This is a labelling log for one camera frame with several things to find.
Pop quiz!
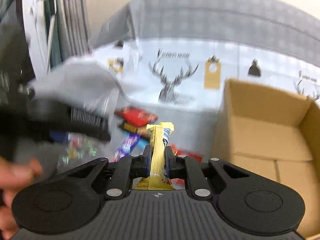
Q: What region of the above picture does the yellow snack stick packet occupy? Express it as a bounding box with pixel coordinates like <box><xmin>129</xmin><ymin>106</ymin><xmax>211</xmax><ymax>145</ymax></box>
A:
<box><xmin>135</xmin><ymin>122</ymin><xmax>175</xmax><ymax>191</ymax></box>

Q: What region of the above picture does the red snack packet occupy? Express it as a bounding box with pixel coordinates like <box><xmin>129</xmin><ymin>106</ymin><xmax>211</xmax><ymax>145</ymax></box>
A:
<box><xmin>170</xmin><ymin>144</ymin><xmax>203</xmax><ymax>190</ymax></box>
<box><xmin>114</xmin><ymin>106</ymin><xmax>158</xmax><ymax>127</ymax></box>

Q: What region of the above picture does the person's left hand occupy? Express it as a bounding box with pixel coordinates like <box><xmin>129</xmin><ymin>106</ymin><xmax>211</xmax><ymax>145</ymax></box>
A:
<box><xmin>1</xmin><ymin>158</ymin><xmax>43</xmax><ymax>239</ymax></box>

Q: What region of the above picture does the purple blue snack packet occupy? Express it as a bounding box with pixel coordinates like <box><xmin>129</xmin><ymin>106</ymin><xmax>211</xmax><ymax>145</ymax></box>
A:
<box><xmin>114</xmin><ymin>132</ymin><xmax>149</xmax><ymax>162</ymax></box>

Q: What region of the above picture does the orange brown snack packet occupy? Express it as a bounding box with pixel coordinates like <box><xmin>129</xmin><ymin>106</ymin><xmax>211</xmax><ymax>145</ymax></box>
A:
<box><xmin>118</xmin><ymin>122</ymin><xmax>150</xmax><ymax>140</ymax></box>

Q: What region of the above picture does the clear bag of candies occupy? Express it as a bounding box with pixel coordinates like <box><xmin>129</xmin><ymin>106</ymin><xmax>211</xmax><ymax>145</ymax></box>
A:
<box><xmin>57</xmin><ymin>133</ymin><xmax>98</xmax><ymax>173</ymax></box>

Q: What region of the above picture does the grey curtain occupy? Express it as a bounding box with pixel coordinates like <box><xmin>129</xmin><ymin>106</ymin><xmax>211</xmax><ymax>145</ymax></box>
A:
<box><xmin>44</xmin><ymin>0</ymin><xmax>89</xmax><ymax>68</ymax></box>

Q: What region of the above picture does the cardboard box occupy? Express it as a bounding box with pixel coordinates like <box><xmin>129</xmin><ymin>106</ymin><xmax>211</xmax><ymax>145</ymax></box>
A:
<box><xmin>212</xmin><ymin>79</ymin><xmax>319</xmax><ymax>239</ymax></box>

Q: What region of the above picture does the grey patterned sofa cover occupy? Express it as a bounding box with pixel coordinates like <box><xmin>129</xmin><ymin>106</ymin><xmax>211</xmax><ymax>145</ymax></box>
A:
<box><xmin>23</xmin><ymin>0</ymin><xmax>319</xmax><ymax>160</ymax></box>

